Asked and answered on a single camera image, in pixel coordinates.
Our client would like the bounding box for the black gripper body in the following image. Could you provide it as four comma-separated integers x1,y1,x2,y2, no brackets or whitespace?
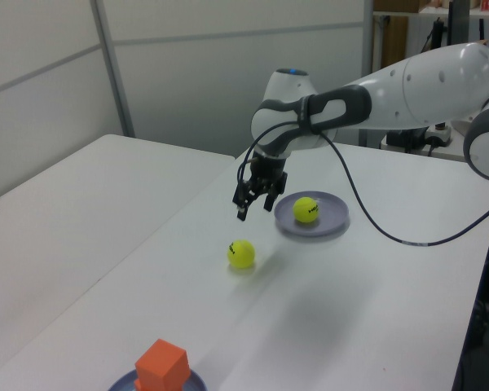
248,158,289,189

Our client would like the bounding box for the yellow tennis ball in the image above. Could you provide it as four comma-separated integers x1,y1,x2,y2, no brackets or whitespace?
227,239,256,270
292,196,321,224

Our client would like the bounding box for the purple plate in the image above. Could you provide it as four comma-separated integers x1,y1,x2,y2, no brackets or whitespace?
273,190,350,238

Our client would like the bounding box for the brown wooden panel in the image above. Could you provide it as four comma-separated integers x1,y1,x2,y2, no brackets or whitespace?
381,15,409,68

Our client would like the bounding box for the blue plate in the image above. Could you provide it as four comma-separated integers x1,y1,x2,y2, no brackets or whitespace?
108,368,208,391

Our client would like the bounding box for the cardboard box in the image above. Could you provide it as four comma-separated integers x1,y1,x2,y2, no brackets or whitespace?
373,0,431,12

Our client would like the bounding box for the black stand pole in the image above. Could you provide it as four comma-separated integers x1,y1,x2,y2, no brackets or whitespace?
430,18,447,52

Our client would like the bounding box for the black monitor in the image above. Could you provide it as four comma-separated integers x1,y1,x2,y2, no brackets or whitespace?
447,0,470,46

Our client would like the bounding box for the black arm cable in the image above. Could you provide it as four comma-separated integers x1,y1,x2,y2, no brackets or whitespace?
236,121,489,248

